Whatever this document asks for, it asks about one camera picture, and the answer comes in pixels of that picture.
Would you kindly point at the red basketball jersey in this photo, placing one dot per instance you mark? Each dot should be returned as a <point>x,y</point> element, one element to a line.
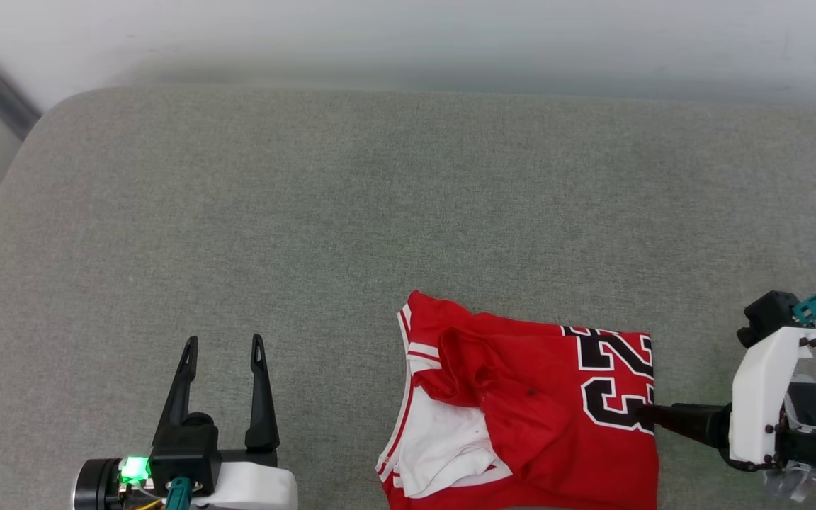
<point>521,425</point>

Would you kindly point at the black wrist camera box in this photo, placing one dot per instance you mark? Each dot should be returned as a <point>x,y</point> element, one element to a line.
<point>769,315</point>
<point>185,446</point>

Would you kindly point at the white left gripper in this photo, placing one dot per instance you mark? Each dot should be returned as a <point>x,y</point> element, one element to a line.
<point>252,489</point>

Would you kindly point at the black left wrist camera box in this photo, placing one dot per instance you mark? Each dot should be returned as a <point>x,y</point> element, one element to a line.
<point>185,446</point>

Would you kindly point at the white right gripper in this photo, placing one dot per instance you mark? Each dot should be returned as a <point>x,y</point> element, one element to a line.
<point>758,397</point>

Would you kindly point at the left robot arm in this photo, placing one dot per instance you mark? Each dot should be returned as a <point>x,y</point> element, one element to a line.
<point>96,485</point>

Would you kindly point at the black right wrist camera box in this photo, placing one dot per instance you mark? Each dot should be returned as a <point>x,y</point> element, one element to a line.
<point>769,315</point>

